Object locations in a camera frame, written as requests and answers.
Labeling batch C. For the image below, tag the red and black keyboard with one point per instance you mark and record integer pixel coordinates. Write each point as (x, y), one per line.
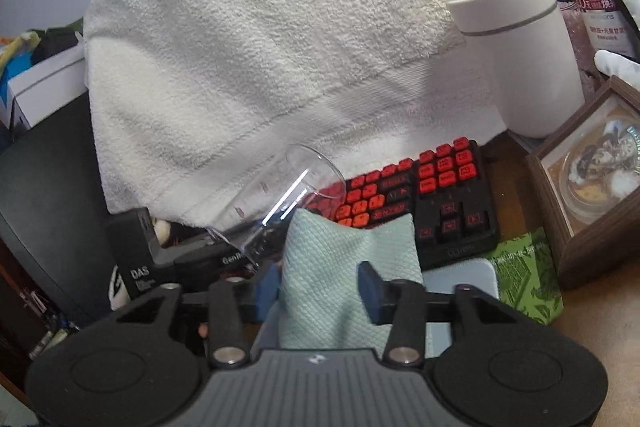
(450, 227)

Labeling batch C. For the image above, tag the cartoon print mouse pad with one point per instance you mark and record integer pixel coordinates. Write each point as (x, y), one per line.
(465, 277)

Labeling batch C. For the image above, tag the wooden display frame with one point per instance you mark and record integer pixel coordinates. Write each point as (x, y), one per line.
(555, 207)

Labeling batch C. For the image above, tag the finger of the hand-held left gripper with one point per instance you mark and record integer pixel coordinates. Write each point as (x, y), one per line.
(265, 242)

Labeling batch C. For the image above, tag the green leaf print packet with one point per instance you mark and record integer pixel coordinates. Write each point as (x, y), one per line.
(525, 277)

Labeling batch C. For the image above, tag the yellow and blue pouch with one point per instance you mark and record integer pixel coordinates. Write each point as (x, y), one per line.
(20, 44)

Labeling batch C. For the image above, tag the black computer case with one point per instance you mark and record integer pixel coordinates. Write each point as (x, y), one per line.
(50, 207)

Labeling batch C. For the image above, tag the white box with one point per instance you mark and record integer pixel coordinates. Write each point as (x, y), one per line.
(45, 92)

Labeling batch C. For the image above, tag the clear plastic measuring cup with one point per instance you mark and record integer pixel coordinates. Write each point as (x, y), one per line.
(300, 172)

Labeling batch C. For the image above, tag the white terry towel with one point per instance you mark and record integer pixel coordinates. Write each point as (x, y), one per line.
(250, 32)

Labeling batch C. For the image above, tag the black box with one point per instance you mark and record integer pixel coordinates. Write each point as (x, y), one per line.
(55, 42)

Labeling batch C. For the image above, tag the pale teal cleaning cloth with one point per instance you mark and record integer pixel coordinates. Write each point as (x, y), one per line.
(340, 267)

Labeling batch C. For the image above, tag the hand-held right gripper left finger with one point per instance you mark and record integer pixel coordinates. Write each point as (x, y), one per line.
(267, 292)

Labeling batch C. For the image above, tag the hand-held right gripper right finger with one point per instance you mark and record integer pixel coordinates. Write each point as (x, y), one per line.
(372, 294)

